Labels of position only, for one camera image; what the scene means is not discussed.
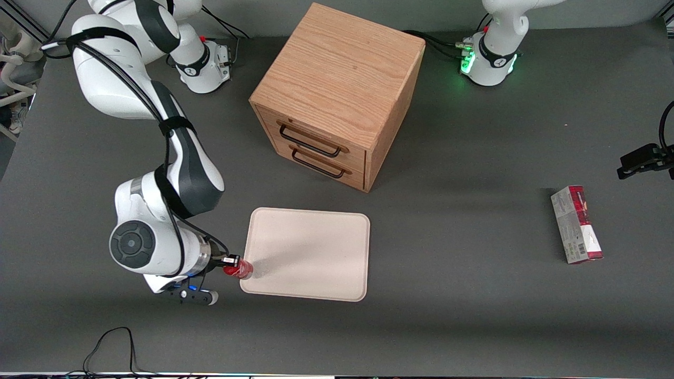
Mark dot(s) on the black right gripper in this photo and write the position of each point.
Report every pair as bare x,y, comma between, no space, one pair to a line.
217,261

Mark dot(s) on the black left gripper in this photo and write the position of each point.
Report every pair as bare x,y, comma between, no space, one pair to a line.
639,159

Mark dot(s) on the red coke bottle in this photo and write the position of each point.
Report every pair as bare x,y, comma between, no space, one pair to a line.
242,270

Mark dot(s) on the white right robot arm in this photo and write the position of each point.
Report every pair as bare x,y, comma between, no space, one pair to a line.
137,231

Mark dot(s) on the beige plastic tray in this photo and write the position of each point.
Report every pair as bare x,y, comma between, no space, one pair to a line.
316,255

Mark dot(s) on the grey and red carton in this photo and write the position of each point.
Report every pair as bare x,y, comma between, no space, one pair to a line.
577,226

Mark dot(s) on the wooden drawer cabinet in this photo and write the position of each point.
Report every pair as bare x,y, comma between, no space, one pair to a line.
337,68

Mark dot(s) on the white tubular equipment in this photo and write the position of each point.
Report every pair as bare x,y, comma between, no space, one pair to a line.
18,52

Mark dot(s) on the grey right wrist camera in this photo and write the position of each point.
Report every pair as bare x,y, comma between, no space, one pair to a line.
195,297

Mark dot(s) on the aluminium frame rail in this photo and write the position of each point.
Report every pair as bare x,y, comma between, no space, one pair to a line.
31,29

